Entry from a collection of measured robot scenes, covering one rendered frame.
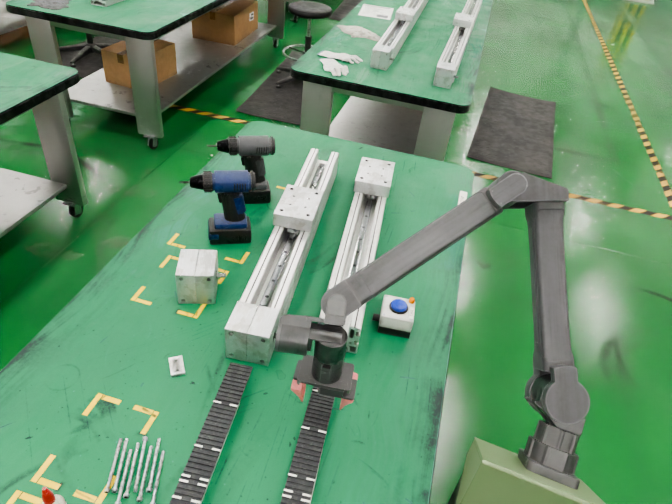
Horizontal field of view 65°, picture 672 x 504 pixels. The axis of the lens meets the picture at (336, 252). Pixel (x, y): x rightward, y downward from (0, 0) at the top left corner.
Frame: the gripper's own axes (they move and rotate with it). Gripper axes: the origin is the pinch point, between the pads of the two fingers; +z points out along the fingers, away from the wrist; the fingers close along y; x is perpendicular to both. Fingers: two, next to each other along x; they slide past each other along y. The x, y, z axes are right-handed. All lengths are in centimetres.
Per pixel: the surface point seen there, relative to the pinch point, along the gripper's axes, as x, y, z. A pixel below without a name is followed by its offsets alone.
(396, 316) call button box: -27.7, -13.2, -0.2
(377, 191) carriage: -76, -3, -4
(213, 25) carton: -376, 157, 49
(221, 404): 3.9, 19.8, 2.5
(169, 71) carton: -289, 159, 58
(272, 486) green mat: 16.5, 5.8, 5.8
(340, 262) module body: -40.9, 2.9, -2.7
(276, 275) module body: -34.5, 18.2, 0.2
